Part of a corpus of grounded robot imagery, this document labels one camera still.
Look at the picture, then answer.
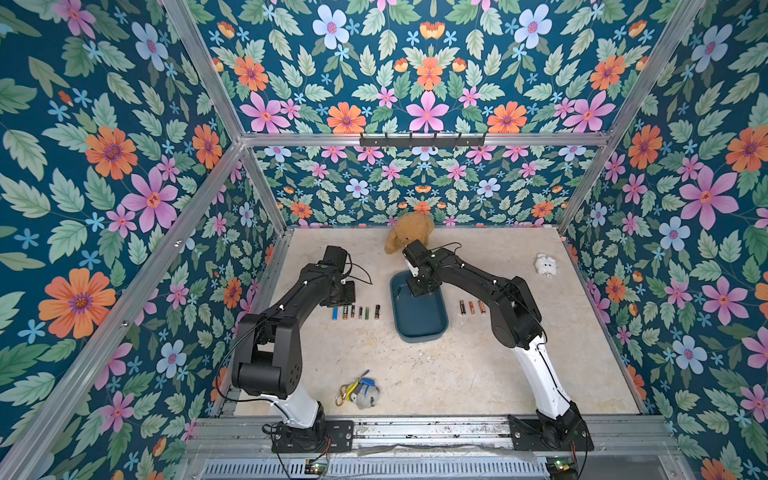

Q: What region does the teal plastic storage tray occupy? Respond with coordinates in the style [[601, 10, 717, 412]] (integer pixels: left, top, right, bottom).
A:
[[390, 271, 449, 343]]

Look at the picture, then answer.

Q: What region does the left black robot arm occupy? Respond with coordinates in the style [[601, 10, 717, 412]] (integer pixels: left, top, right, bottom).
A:
[[230, 246, 355, 430]]

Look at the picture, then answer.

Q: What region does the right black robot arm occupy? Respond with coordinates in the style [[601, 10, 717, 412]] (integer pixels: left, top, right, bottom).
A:
[[403, 240, 580, 422]]

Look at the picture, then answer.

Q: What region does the brown teddy bear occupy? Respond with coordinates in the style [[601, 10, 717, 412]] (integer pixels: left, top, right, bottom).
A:
[[384, 212, 435, 254]]

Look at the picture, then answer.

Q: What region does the black wall hook rail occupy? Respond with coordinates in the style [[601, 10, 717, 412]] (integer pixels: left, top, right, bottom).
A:
[[358, 133, 486, 149]]

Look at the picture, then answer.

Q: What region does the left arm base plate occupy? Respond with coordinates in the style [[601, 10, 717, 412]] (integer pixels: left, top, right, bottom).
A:
[[265, 420, 355, 454]]

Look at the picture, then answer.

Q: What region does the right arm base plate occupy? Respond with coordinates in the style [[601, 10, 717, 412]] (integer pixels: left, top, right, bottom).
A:
[[507, 411, 594, 452]]

